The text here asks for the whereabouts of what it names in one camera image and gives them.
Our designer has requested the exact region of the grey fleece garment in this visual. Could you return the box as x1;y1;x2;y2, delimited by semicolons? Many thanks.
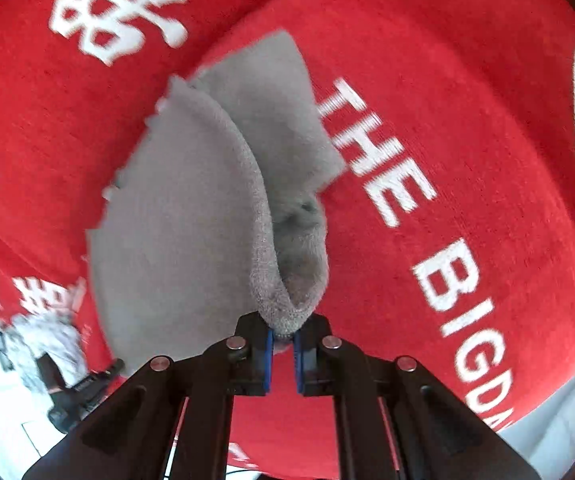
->
89;32;345;370

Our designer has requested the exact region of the red blanket with white lettering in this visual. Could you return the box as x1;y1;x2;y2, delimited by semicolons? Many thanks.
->
0;0;575;480

